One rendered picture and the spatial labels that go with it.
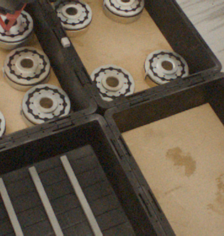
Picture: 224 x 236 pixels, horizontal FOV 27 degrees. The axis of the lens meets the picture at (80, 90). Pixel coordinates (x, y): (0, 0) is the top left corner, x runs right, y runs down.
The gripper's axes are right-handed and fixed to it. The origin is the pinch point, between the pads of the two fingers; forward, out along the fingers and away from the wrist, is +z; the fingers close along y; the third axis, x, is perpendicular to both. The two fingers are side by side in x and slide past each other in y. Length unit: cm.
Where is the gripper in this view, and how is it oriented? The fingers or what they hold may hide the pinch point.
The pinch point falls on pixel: (10, 20)
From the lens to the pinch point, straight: 109.2
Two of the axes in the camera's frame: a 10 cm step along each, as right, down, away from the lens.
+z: -1.0, 5.7, 8.1
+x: -9.3, -3.4, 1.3
